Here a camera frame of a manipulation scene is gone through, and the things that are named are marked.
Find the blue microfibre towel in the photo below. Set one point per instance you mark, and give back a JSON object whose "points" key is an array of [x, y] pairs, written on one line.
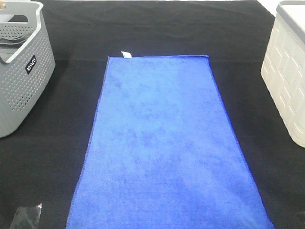
{"points": [[163, 154]]}

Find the black fabric table mat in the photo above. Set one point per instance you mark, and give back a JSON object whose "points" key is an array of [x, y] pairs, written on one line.
{"points": [[41, 161]]}

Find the grey perforated plastic basket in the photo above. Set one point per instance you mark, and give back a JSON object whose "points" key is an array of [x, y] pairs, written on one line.
{"points": [[24, 76]]}

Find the white plastic storage box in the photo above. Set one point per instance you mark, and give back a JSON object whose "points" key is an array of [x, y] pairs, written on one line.
{"points": [[283, 68]]}

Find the grey cloth in basket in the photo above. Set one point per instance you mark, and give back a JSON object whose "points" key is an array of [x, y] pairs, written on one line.
{"points": [[9, 46]]}

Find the clear tape strip left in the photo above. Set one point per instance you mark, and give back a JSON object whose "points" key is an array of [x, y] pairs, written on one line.
{"points": [[26, 217]]}

